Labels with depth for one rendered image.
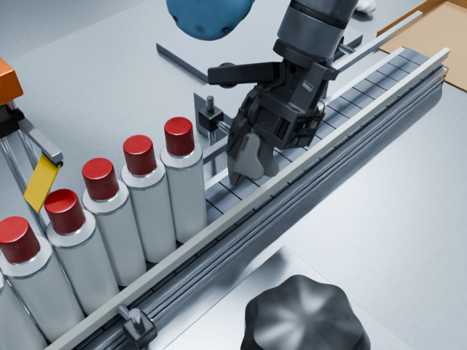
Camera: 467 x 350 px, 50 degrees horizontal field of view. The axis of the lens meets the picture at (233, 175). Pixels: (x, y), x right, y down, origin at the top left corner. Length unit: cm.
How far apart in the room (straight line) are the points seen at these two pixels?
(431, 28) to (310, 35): 72
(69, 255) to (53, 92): 59
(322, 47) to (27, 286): 42
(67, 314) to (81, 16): 86
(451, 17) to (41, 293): 112
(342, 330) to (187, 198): 35
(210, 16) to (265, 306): 28
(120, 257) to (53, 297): 10
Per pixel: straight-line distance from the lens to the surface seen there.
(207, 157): 71
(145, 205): 59
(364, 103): 95
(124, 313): 63
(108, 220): 57
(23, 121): 53
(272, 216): 77
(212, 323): 65
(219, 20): 49
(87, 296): 62
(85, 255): 56
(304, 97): 62
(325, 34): 61
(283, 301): 32
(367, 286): 75
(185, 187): 61
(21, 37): 129
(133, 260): 64
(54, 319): 61
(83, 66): 114
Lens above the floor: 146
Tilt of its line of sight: 48 degrees down
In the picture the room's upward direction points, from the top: straight up
